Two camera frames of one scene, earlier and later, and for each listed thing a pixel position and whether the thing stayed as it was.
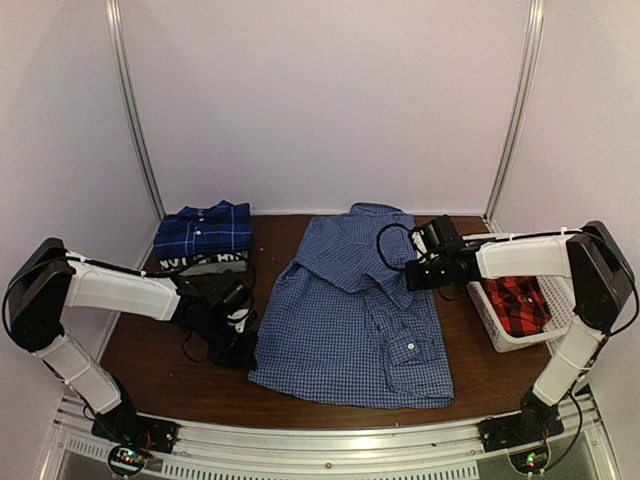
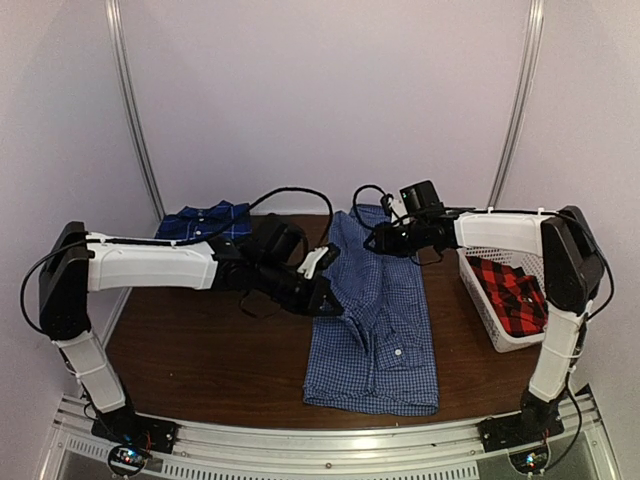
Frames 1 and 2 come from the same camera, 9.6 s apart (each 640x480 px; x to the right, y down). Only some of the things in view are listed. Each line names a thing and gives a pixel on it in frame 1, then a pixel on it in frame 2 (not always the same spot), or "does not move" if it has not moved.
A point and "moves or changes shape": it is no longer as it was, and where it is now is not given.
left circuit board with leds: (128, 459) does not move
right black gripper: (415, 283) -> (385, 241)
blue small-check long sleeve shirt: (342, 324) moves or changes shape
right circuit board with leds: (531, 460) does not move
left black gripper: (240, 357) -> (319, 290)
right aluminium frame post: (533, 55) does not move
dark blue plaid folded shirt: (222, 227) does not move
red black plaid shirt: (520, 303) does not move
